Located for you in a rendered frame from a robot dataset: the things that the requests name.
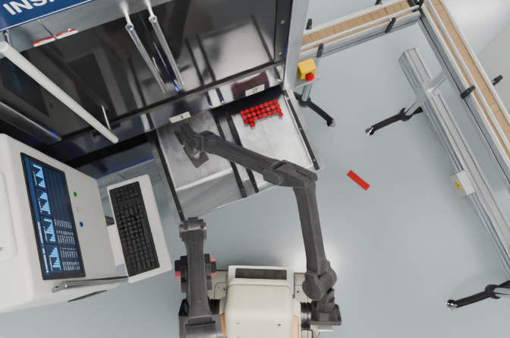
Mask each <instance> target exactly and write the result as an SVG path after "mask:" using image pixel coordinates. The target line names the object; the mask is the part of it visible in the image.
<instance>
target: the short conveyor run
mask: <svg viewBox="0 0 510 338"><path fill-rule="evenodd" d="M381 1H382V0H376V3H375V5H374V6H373V7H370V8H366V9H364V10H361V11H358V12H355V13H353V14H349V15H347V16H344V17H340V18H338V19H336V20H333V21H330V22H327V23H324V24H321V25H319V26H316V27H313V28H312V19H311V18H309V19H308V21H307V22H308V23H307V26H306V30H305V31H304V35H303V40H302V44H301V53H300V57H299V58H301V57H304V56H306V55H311V56H312V59H313V60H314V61H315V60H317V59H319V58H323V57H326V56H328V55H331V54H334V53H336V52H340V51H342V50H345V49H348V48H351V47H353V46H356V45H359V44H361V43H365V42H367V41H370V40H372V39H375V38H378V37H381V36H384V35H386V34H389V33H392V32H395V31H397V30H401V29H403V28H406V27H409V26H411V25H414V24H416V23H417V20H418V19H419V17H420V12H419V11H418V10H417V9H418V8H419V7H420V6H419V5H415V4H414V2H413V0H389V1H387V2H383V3H382V2H381Z"/></svg>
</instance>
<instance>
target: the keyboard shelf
mask: <svg viewBox="0 0 510 338"><path fill-rule="evenodd" d="M137 181H138V182H139V183H140V189H141V192H142V195H143V201H144V204H145V208H146V213H147V216H148V220H149V223H150V228H151V232H152V235H153V241H154V244H155V247H156V253H157V256H158V259H159V265H160V268H157V269H155V270H150V271H147V272H145V273H141V274H138V275H136V276H132V277H129V276H128V271H127V268H126V263H125V260H124V254H123V251H122V246H121V241H120V237H119V234H118V227H117V224H116V221H115V215H114V211H113V207H112V201H111V198H110V194H109V190H111V189H113V188H117V187H121V186H123V185H127V184H130V183H133V182H137ZM107 192H108V195H109V201H110V205H111V209H112V215H113V218H114V221H115V224H114V225H111V226H107V229H108V233H109V239H110V242H111V246H112V253H113V256H114V260H115V266H118V265H121V264H124V268H125V271H126V275H127V276H128V278H129V279H128V282H129V283H134V282H136V281H139V280H143V279H146V278H148V277H151V276H155V275H158V274H161V273H164V272H167V271H170V270H172V263H171V259H170V256H169V252H168V247H167V244H166V240H165V235H164V232H163V229H162V224H161V220H160V217H159V211H158V208H157V205H156V200H155V197H154V193H153V188H152V185H151V181H150V177H149V176H148V175H147V174H145V175H141V176H138V177H136V178H131V179H128V180H126V181H123V182H119V183H116V184H113V185H109V186H108V187H107Z"/></svg>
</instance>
